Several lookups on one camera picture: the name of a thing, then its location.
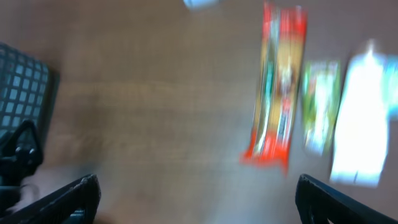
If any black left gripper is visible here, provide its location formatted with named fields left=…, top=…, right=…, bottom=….
left=1, top=120, right=44, bottom=215

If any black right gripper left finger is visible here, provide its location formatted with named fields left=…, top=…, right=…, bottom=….
left=1, top=174, right=101, bottom=224

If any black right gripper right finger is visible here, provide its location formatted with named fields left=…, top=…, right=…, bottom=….
left=295, top=174, right=397, bottom=224

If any white tube gold cap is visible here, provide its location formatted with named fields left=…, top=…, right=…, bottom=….
left=330, top=39, right=389, bottom=188

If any green snack pouch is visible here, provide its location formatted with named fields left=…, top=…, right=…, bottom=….
left=302, top=60, right=341, bottom=156

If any orange spaghetti pack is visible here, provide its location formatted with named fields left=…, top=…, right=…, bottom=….
left=241, top=2, right=307, bottom=172

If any teal tissue wipes pack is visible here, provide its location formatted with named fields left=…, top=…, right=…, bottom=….
left=382, top=55, right=397, bottom=119

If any white barcode scanner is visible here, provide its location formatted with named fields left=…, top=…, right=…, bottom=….
left=183, top=0, right=220, bottom=10

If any grey plastic mesh basket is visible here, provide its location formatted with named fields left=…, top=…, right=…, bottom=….
left=1, top=43, right=60, bottom=145

